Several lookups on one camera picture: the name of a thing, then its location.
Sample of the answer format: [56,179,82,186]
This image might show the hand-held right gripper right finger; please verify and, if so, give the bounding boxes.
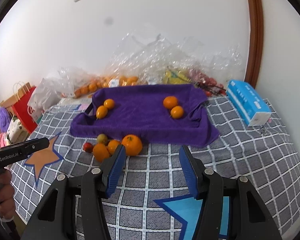
[179,145,283,240]

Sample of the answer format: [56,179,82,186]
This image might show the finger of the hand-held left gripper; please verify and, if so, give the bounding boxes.
[24,137,50,155]

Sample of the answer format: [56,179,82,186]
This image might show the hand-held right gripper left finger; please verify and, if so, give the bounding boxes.
[21,144,127,240]

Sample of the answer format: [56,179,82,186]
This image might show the oval orange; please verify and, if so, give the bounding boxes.
[96,105,109,119]
[93,143,110,162]

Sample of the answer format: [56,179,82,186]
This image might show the small round orange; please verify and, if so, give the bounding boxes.
[170,105,185,119]
[107,140,122,155]
[103,98,115,110]

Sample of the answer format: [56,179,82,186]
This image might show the large orange with green stem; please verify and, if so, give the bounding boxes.
[121,134,143,155]

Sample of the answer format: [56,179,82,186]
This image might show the purple towel covered tray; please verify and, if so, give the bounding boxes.
[69,84,220,147]

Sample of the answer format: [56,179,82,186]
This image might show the medium round orange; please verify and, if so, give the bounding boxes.
[163,96,178,110]

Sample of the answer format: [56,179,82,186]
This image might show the pile of red fruits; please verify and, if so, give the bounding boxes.
[189,70,227,97]

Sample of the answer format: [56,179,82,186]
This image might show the person's left hand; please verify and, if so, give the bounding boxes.
[0,172,17,222]

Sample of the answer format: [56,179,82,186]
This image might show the pink blanket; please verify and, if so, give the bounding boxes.
[0,130,13,150]

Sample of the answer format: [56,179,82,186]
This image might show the white flower print pillow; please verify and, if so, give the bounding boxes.
[6,117,29,144]

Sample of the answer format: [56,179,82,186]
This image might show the white bag red print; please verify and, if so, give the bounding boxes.
[27,105,44,123]

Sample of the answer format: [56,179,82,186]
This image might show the red paper bag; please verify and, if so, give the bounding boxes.
[11,81,39,134]

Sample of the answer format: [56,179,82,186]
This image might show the purple plush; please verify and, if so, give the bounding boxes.
[0,107,10,132]

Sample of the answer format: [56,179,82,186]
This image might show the brown paper bag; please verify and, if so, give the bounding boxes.
[0,82,32,108]

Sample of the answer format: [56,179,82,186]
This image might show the grey checkered blanket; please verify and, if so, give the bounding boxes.
[10,96,300,240]

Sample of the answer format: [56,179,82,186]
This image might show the white plastic bag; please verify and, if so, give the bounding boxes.
[27,77,63,110]

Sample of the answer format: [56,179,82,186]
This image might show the clear bag of oranges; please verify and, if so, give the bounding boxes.
[59,66,140,98]

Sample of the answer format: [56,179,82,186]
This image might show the blue tissue pack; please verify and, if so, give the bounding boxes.
[226,79,272,127]

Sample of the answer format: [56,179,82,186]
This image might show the yellow package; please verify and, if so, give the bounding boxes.
[164,69,190,85]

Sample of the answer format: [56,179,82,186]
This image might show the clear bags of fruit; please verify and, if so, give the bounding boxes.
[107,30,243,88]

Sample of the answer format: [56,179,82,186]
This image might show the dark thin cable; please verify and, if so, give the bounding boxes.
[196,81,227,92]

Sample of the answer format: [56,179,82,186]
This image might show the brown wooden door frame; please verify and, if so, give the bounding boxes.
[244,0,264,89]

